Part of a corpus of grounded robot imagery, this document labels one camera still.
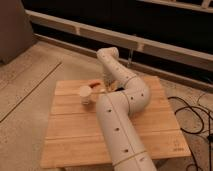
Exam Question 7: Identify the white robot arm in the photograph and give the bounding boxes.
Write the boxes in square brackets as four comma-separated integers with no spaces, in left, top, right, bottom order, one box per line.
[96,47,157,171]

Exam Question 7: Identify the orange carrot toy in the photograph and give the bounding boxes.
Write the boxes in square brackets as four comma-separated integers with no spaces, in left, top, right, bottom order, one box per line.
[89,81,101,88]

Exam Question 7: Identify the white paper cup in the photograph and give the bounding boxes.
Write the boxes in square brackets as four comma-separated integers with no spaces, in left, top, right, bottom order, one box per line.
[79,86,92,104]

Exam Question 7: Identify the light wooden board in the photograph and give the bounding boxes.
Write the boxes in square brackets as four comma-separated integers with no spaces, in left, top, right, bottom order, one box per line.
[41,76,191,168]

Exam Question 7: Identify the grey sofa corner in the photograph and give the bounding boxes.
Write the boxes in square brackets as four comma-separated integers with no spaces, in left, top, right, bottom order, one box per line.
[0,0,36,64]

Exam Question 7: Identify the white railing frame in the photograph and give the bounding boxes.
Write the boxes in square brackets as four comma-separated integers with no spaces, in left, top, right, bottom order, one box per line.
[25,0,213,71]

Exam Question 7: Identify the black cable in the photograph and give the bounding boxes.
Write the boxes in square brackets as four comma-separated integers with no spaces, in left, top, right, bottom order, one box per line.
[167,93,213,171]

